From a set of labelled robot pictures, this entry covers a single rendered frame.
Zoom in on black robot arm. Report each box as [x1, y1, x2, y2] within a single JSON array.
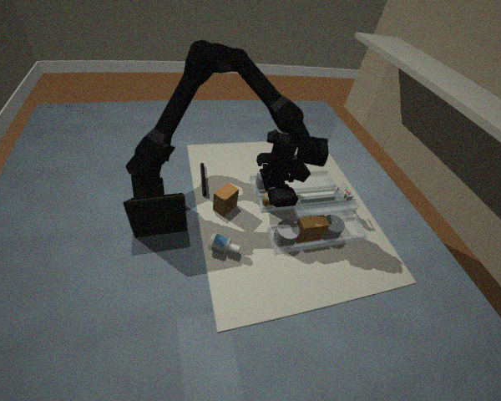
[[126, 40, 329, 200]]

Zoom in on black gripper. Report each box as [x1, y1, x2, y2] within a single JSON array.
[[256, 153, 298, 207]]

